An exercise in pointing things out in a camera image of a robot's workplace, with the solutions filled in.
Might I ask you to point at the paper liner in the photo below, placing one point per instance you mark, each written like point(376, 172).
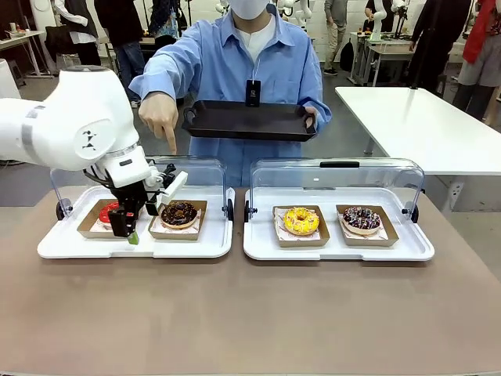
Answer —
point(98, 226)
point(198, 216)
point(280, 215)
point(383, 234)

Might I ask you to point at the white display tray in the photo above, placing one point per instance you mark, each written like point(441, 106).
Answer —
point(180, 248)
point(332, 250)

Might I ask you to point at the clear display lid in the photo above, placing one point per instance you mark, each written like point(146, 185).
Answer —
point(203, 176)
point(391, 176)

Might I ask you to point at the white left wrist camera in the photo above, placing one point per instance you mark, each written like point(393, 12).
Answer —
point(174, 187)

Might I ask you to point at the chocolate sprinkled donut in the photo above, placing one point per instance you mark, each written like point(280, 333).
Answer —
point(168, 215)

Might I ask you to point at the cardboard tray of drizzled donut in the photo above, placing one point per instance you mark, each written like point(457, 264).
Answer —
point(368, 242)

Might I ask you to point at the bystander in black clothes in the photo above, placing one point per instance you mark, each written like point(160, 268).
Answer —
point(434, 39)

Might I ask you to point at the cardboard tray of yellow donut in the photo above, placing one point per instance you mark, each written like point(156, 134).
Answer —
point(301, 242)

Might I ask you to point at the bystander in black top jeans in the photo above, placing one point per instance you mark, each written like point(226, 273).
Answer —
point(123, 39)

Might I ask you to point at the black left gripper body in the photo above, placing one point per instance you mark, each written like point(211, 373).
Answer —
point(129, 196)

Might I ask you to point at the bystander in dark vest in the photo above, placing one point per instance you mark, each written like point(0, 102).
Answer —
point(78, 27)

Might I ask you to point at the paper liner under drizzled donut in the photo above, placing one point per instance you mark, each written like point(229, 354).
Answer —
point(383, 234)

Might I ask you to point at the yellow sprinkled donut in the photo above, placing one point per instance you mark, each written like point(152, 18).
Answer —
point(291, 223)

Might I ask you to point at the paper liner under yellow donut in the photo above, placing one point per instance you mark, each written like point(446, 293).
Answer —
point(280, 215)

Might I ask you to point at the person's right forearm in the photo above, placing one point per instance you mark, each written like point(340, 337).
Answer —
point(160, 76)

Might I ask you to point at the black name badge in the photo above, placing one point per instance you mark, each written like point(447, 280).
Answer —
point(253, 94)

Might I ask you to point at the black lid hinge knob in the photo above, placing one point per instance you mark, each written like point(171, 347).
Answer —
point(230, 210)
point(413, 213)
point(62, 209)
point(247, 211)

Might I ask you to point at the person's left forearm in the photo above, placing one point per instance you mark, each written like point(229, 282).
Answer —
point(323, 105)

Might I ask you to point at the white face mask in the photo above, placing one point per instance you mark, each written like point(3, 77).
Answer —
point(248, 8)

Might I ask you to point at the bystander with red scarf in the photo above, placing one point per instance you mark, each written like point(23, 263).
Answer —
point(479, 58)

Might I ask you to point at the paper liner under red donut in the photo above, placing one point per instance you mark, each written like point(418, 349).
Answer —
point(98, 226)

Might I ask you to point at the person's right hand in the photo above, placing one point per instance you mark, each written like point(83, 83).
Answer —
point(158, 113)

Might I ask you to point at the black serving tray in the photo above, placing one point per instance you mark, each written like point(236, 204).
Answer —
point(242, 119)

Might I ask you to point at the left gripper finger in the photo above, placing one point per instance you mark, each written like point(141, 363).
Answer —
point(152, 208)
point(122, 225)

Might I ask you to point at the cardboard tray of chocolate donut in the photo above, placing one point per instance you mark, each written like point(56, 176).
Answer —
point(176, 234)

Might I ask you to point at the cardboard tray of red donut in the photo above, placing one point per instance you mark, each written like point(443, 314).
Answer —
point(88, 229)

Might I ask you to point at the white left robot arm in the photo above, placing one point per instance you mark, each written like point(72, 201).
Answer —
point(58, 117)

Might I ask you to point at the bystander in beige trousers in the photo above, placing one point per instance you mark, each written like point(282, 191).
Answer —
point(336, 35)

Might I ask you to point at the black backpack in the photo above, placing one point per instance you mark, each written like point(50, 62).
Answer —
point(347, 56)

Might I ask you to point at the white table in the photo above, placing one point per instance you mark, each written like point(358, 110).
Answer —
point(411, 125)

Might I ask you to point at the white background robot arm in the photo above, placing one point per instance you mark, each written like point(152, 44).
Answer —
point(377, 19)

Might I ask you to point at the red glazed donut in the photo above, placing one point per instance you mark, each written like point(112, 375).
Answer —
point(105, 215)

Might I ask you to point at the grey background workbench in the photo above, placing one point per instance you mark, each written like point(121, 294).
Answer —
point(385, 55)

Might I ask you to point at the person in blue shirt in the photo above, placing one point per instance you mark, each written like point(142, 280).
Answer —
point(219, 62)

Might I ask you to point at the dark donut with white drizzle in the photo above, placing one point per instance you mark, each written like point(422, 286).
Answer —
point(352, 221)

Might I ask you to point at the person's left hand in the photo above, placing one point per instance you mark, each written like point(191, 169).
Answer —
point(311, 120)

